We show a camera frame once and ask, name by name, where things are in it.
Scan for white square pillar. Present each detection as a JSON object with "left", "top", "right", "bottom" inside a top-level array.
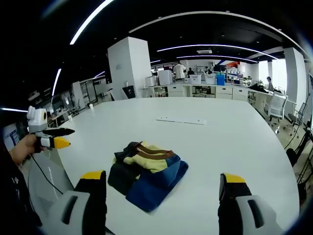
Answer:
[{"left": 107, "top": 36, "right": 151, "bottom": 100}]

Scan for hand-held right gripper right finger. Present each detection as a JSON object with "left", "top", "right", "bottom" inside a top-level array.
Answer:
[{"left": 217, "top": 172, "right": 284, "bottom": 235}]

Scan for white cabinet row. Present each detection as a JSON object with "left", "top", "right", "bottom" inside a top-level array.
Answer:
[{"left": 143, "top": 83, "right": 249, "bottom": 101}]

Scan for black waste bin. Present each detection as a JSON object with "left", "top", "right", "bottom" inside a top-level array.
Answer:
[{"left": 122, "top": 85, "right": 135, "bottom": 99}]

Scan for black tripod stand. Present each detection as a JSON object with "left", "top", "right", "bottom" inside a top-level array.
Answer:
[{"left": 285, "top": 127, "right": 313, "bottom": 173}]

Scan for person's left hand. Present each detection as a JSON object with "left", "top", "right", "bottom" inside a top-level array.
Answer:
[{"left": 9, "top": 134, "right": 47, "bottom": 167}]

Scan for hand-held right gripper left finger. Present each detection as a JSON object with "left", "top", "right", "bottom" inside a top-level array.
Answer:
[{"left": 40, "top": 170, "right": 108, "bottom": 235}]

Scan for yellow blue grey garment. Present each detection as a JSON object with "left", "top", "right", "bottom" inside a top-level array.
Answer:
[{"left": 107, "top": 141, "right": 189, "bottom": 213}]

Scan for white office chair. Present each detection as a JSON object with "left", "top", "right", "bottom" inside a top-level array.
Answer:
[{"left": 263, "top": 91, "right": 289, "bottom": 128}]

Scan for white template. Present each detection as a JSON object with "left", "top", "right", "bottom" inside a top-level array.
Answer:
[{"left": 156, "top": 116, "right": 206, "bottom": 126}]

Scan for large white appliance box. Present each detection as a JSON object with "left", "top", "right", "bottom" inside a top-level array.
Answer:
[{"left": 157, "top": 70, "right": 174, "bottom": 86}]

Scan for long ceiling light strip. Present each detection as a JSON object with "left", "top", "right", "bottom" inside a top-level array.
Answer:
[{"left": 156, "top": 44, "right": 278, "bottom": 60}]

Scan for grey office chair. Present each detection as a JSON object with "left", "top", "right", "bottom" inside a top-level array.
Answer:
[{"left": 288, "top": 102, "right": 309, "bottom": 137}]

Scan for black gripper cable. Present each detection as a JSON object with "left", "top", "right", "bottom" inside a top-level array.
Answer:
[{"left": 23, "top": 153, "right": 65, "bottom": 195}]

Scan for person's dark shirt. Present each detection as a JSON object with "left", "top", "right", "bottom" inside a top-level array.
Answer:
[{"left": 0, "top": 144, "right": 43, "bottom": 235}]

